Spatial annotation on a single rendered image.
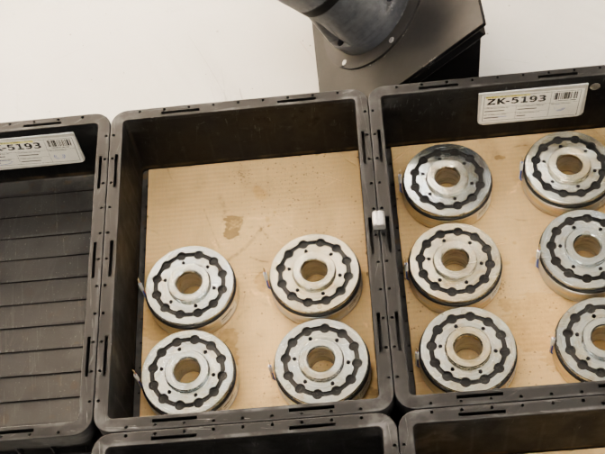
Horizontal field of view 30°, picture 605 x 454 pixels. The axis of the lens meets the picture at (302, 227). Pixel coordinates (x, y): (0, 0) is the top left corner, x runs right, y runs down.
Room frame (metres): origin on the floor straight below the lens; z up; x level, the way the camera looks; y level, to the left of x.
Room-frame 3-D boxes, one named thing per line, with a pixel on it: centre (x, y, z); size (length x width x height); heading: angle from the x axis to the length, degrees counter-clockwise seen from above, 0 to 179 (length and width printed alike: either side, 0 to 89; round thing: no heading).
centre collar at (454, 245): (0.61, -0.16, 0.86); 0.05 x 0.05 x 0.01
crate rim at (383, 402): (0.63, 0.07, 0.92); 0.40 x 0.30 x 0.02; 173
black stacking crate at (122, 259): (0.63, 0.07, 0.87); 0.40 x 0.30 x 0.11; 173
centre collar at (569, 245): (0.59, -0.30, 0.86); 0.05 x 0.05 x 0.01
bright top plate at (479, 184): (0.71, -0.18, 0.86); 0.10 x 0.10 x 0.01
